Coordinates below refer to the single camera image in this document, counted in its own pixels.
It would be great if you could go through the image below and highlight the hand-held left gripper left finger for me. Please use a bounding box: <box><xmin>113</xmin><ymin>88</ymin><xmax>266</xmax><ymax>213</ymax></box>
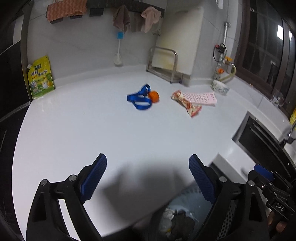
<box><xmin>26</xmin><ymin>153</ymin><xmax>107</xmax><ymax>241</ymax></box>

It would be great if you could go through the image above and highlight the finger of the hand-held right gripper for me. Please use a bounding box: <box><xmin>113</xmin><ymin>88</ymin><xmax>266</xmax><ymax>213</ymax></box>
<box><xmin>247</xmin><ymin>164</ymin><xmax>292</xmax><ymax>197</ymax></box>

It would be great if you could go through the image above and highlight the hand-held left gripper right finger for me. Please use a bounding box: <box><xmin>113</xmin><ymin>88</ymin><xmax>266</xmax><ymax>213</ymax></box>
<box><xmin>188</xmin><ymin>154</ymin><xmax>270</xmax><ymax>241</ymax></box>

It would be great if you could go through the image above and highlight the dark cloth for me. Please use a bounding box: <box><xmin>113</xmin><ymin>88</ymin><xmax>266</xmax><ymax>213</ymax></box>
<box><xmin>171</xmin><ymin>210</ymin><xmax>196</xmax><ymax>239</ymax></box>

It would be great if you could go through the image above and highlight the white paper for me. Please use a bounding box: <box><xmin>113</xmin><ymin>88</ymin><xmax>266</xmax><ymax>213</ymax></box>
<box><xmin>161</xmin><ymin>207</ymin><xmax>175</xmax><ymax>234</ymax></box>

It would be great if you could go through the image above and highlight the person's right hand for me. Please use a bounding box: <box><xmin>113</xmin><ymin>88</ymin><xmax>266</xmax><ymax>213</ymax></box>
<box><xmin>268</xmin><ymin>214</ymin><xmax>288</xmax><ymax>232</ymax></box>

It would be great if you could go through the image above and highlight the black kitchen sink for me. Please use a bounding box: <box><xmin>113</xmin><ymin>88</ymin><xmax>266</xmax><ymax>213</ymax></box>
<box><xmin>232</xmin><ymin>111</ymin><xmax>296</xmax><ymax>179</ymax></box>

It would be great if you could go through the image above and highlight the chrome faucet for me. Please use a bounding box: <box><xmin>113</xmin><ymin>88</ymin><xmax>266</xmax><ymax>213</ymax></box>
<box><xmin>280</xmin><ymin>126</ymin><xmax>296</xmax><ymax>146</ymax></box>

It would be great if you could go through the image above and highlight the red snack wrapper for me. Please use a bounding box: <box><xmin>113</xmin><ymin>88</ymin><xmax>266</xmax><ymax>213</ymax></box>
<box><xmin>171</xmin><ymin>90</ymin><xmax>202</xmax><ymax>118</ymax></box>

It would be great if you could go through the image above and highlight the glass mug with cartoon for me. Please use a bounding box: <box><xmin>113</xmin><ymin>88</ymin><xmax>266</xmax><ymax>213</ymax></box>
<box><xmin>270</xmin><ymin>91</ymin><xmax>285</xmax><ymax>107</ymax></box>

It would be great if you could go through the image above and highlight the pink paper sheet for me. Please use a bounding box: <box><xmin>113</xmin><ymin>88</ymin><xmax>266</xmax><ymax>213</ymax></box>
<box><xmin>183</xmin><ymin>91</ymin><xmax>218</xmax><ymax>107</ymax></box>

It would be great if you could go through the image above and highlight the clear plastic bag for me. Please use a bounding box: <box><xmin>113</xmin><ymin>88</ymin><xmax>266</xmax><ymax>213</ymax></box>
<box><xmin>211</xmin><ymin>79</ymin><xmax>230</xmax><ymax>95</ymax></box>

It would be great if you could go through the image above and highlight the orange mandarin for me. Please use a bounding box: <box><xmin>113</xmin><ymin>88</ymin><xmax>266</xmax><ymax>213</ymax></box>
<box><xmin>148</xmin><ymin>91</ymin><xmax>160</xmax><ymax>103</ymax></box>

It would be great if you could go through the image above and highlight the green yellow seasoning pouch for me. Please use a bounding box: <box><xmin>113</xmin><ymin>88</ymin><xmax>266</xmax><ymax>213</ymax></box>
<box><xmin>27</xmin><ymin>56</ymin><xmax>55</xmax><ymax>100</ymax></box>

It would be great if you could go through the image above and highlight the white bottle brush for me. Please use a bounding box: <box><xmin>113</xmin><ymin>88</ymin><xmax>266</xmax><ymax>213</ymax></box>
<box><xmin>114</xmin><ymin>32</ymin><xmax>124</xmax><ymax>67</ymax></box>

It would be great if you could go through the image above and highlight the metal cutting board rack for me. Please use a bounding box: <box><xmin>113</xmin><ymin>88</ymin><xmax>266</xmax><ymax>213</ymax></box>
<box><xmin>146</xmin><ymin>46</ymin><xmax>184</xmax><ymax>84</ymax></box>

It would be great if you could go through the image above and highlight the black built-in appliance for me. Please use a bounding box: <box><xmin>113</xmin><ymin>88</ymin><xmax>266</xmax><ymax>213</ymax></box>
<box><xmin>0</xmin><ymin>14</ymin><xmax>31</xmax><ymax>123</ymax></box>

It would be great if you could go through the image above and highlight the metal gas pipe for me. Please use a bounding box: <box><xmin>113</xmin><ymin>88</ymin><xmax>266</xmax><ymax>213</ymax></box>
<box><xmin>222</xmin><ymin>22</ymin><xmax>229</xmax><ymax>58</ymax></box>

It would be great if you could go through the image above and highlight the white cutting board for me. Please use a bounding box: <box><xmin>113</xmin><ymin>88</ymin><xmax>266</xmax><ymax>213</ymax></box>
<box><xmin>151</xmin><ymin>6</ymin><xmax>204</xmax><ymax>76</ymax></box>

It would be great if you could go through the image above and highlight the brown dish cloth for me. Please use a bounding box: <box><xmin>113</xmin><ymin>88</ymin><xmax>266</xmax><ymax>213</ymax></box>
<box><xmin>112</xmin><ymin>5</ymin><xmax>131</xmax><ymax>33</ymax></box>

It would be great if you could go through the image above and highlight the pink dish cloth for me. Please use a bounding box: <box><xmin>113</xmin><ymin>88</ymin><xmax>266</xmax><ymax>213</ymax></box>
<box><xmin>141</xmin><ymin>6</ymin><xmax>162</xmax><ymax>33</ymax></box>

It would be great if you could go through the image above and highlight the orange wavy cleaning cloth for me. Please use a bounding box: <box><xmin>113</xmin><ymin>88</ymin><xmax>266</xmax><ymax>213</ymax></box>
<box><xmin>46</xmin><ymin>0</ymin><xmax>88</xmax><ymax>22</ymax></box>

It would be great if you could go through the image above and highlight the blue strap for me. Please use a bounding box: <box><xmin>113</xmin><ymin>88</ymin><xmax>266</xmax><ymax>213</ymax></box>
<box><xmin>127</xmin><ymin>84</ymin><xmax>152</xmax><ymax>111</ymax></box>

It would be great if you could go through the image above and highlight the dark wooden window frame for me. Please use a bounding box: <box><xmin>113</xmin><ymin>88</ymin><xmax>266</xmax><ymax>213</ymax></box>
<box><xmin>236</xmin><ymin>0</ymin><xmax>296</xmax><ymax>116</ymax></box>

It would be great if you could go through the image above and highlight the black cable loop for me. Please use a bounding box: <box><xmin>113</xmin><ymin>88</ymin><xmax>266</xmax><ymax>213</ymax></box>
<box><xmin>213</xmin><ymin>43</ymin><xmax>226</xmax><ymax>62</ymax></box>

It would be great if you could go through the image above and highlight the dark wall hanging rail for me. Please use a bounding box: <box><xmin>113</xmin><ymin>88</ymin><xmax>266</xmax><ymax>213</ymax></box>
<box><xmin>126</xmin><ymin>6</ymin><xmax>166</xmax><ymax>18</ymax></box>

